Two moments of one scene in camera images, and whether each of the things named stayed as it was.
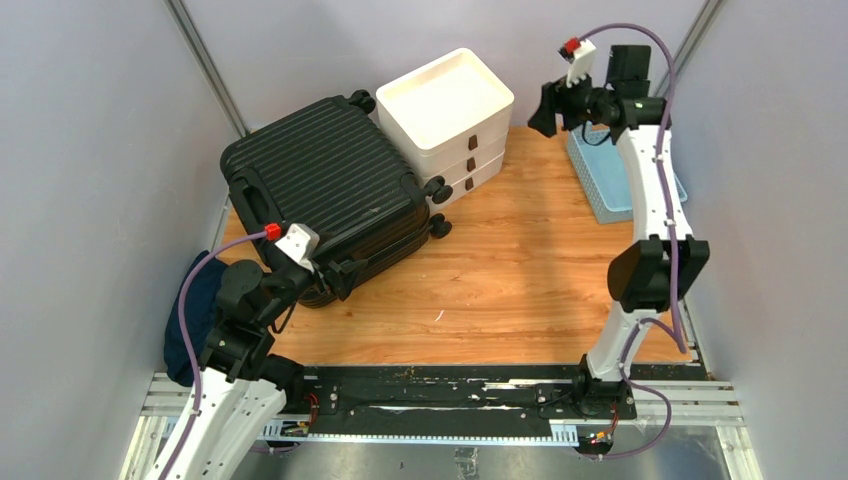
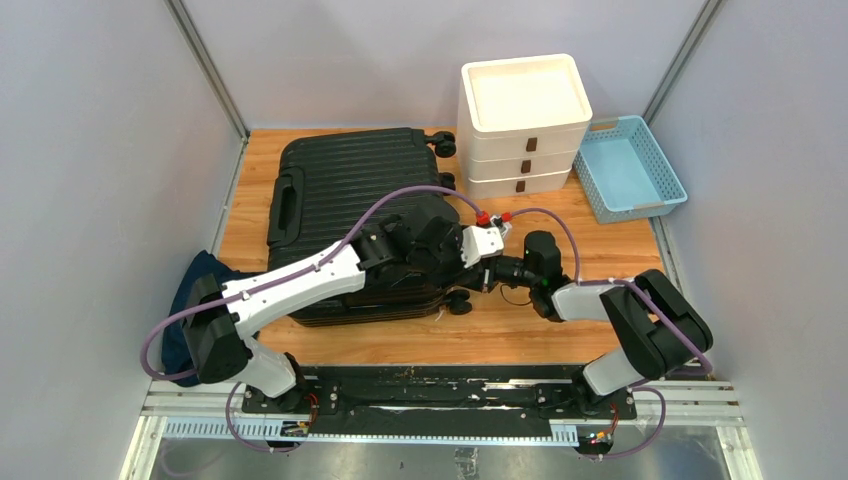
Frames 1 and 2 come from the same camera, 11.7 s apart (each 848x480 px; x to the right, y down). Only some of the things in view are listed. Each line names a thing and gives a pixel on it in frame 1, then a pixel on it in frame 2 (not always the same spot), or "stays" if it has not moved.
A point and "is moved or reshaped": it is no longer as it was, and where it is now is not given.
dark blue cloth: (199, 307) stays
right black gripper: (544, 119) -> (493, 262)
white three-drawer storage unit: (450, 119) -> (520, 122)
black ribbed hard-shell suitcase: (327, 180) is moved or reshaped
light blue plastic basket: (603, 173) stays
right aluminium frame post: (707, 15) stays
